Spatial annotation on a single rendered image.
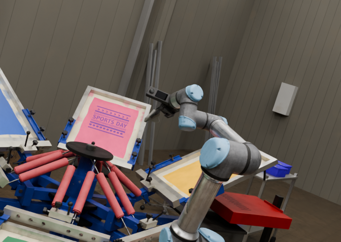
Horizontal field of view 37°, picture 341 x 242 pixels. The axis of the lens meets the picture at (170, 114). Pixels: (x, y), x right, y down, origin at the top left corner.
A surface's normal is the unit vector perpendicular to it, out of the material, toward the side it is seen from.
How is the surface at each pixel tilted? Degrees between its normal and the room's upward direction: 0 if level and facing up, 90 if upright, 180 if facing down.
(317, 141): 90
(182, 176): 32
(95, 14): 90
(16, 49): 90
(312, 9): 90
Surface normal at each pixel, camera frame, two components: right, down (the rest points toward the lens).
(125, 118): 0.26, -0.74
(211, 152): -0.83, -0.34
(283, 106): -0.51, -0.05
